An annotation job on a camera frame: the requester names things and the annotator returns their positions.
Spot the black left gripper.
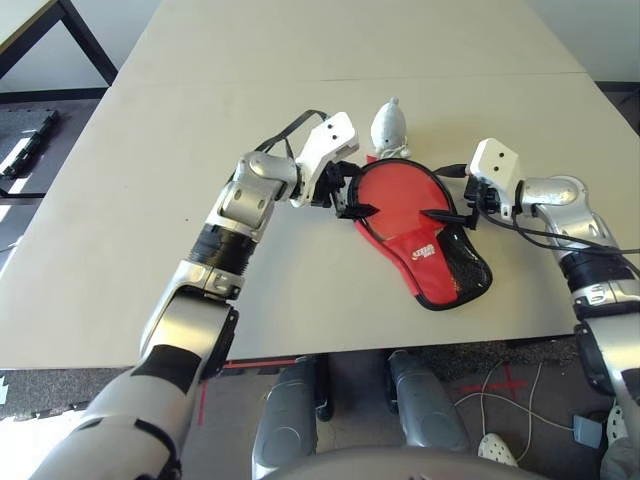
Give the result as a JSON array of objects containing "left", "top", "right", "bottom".
[{"left": 312, "top": 160, "right": 380, "bottom": 222}]

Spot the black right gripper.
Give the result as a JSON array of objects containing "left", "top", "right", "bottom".
[{"left": 423, "top": 176, "right": 504, "bottom": 229}]

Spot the red black paddle case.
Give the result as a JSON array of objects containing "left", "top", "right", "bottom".
[{"left": 347, "top": 157, "right": 494, "bottom": 311}]

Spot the white plush charm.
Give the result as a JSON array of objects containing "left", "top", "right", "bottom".
[{"left": 369, "top": 96, "right": 412, "bottom": 162}]

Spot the dark speckled foam floor mat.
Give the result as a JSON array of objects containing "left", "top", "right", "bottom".
[
  {"left": 0, "top": 367, "right": 136, "bottom": 421},
  {"left": 424, "top": 344, "right": 586, "bottom": 396}
]

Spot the red floor tape cross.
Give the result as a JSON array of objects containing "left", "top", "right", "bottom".
[{"left": 459, "top": 364, "right": 529, "bottom": 401}]

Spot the grey right robot leg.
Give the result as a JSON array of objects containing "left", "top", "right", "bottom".
[{"left": 387, "top": 349, "right": 471, "bottom": 449}]

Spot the grey robot leg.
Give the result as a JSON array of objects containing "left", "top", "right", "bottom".
[
  {"left": 252, "top": 355, "right": 334, "bottom": 476},
  {"left": 387, "top": 349, "right": 471, "bottom": 449}
]

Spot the grey left robot leg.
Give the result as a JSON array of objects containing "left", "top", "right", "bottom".
[{"left": 252, "top": 355, "right": 334, "bottom": 476}]

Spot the white perforated shoe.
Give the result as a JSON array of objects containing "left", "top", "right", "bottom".
[
  {"left": 606, "top": 404, "right": 626, "bottom": 444},
  {"left": 477, "top": 432, "right": 519, "bottom": 469}
]

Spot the grey power adapter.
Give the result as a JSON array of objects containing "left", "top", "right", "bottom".
[{"left": 571, "top": 414, "right": 604, "bottom": 449}]

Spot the grey robot torso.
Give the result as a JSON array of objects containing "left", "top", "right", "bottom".
[{"left": 254, "top": 444, "right": 531, "bottom": 480}]

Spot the grey trouser leg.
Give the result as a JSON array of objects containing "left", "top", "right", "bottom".
[{"left": 599, "top": 432, "right": 640, "bottom": 480}]

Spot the black-framed side table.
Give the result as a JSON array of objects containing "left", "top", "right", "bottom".
[{"left": 0, "top": 0, "right": 120, "bottom": 89}]

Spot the black floor mat piece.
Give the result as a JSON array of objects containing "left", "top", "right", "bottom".
[{"left": 0, "top": 107, "right": 61, "bottom": 181}]

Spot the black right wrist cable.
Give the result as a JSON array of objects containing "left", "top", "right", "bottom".
[{"left": 435, "top": 163, "right": 640, "bottom": 261}]

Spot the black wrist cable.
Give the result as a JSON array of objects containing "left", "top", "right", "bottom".
[
  {"left": 435, "top": 163, "right": 640, "bottom": 261},
  {"left": 257, "top": 108, "right": 331, "bottom": 156}
]

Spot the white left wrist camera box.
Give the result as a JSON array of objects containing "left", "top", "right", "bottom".
[{"left": 294, "top": 112, "right": 361, "bottom": 209}]

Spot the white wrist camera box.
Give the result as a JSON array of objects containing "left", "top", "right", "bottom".
[
  {"left": 465, "top": 138, "right": 521, "bottom": 219},
  {"left": 294, "top": 112, "right": 361, "bottom": 209}
]

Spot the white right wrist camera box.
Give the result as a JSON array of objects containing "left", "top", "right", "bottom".
[{"left": 465, "top": 138, "right": 521, "bottom": 219}]

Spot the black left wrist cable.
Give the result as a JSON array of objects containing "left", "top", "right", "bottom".
[{"left": 257, "top": 108, "right": 331, "bottom": 156}]

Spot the white floor cable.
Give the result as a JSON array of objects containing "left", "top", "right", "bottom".
[
  {"left": 522, "top": 360, "right": 576, "bottom": 454},
  {"left": 452, "top": 357, "right": 506, "bottom": 436}
]

